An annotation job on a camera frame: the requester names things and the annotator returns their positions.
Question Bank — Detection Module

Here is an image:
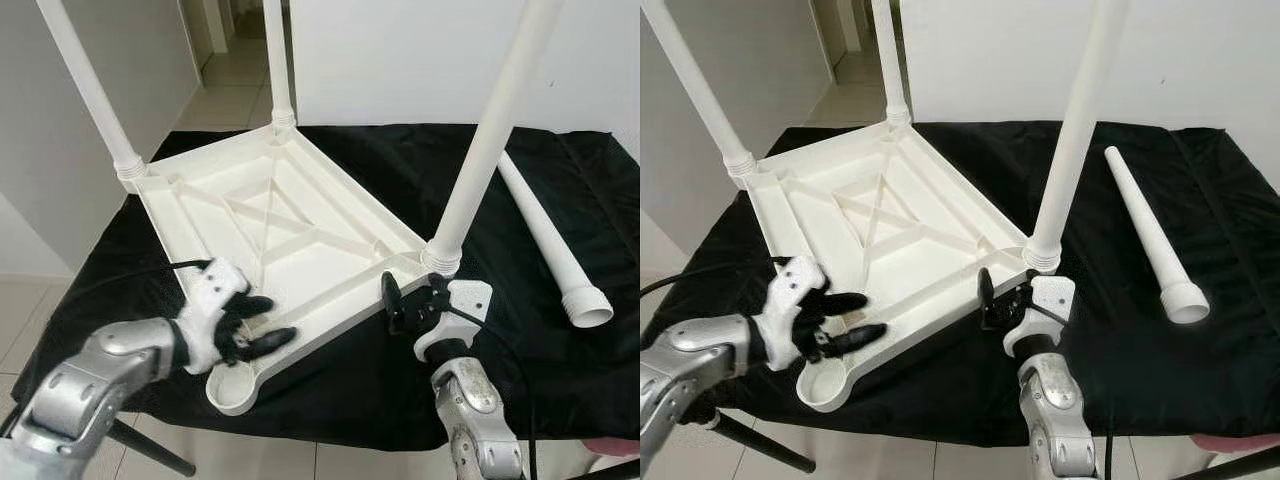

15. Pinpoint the white plastic table top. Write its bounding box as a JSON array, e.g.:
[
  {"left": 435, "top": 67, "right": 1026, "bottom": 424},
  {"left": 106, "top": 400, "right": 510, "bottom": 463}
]
[
  {"left": 130, "top": 120, "right": 463, "bottom": 416},
  {"left": 740, "top": 118, "right": 1063, "bottom": 413}
]

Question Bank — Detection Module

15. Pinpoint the pink fabric slipper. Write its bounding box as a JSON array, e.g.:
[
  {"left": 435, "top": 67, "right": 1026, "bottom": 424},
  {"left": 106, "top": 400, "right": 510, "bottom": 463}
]
[
  {"left": 1190, "top": 433, "right": 1280, "bottom": 456},
  {"left": 580, "top": 437, "right": 641, "bottom": 460}
]

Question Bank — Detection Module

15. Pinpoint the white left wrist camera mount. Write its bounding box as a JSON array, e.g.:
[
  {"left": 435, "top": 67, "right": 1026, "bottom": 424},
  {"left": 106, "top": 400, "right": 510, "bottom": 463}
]
[
  {"left": 178, "top": 258, "right": 251, "bottom": 376},
  {"left": 755, "top": 255, "right": 829, "bottom": 373}
]

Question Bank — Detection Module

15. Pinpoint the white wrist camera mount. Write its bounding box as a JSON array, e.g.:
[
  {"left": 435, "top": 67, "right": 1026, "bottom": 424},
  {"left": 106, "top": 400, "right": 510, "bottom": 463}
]
[
  {"left": 755, "top": 255, "right": 829, "bottom": 373},
  {"left": 178, "top": 258, "right": 251, "bottom": 376},
  {"left": 413, "top": 280, "right": 494, "bottom": 363},
  {"left": 1003, "top": 275, "right": 1077, "bottom": 359}
]

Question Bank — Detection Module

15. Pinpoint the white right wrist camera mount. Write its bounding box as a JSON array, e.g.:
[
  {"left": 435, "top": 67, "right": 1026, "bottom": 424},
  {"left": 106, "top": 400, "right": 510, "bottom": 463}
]
[
  {"left": 413, "top": 280, "right": 494, "bottom": 363},
  {"left": 1003, "top": 275, "right": 1077, "bottom": 359}
]

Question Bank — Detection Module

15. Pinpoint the white door frame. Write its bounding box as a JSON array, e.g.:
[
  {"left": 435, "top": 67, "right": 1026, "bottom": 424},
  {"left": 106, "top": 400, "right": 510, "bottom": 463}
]
[
  {"left": 180, "top": 0, "right": 233, "bottom": 71},
  {"left": 810, "top": 0, "right": 863, "bottom": 66}
]

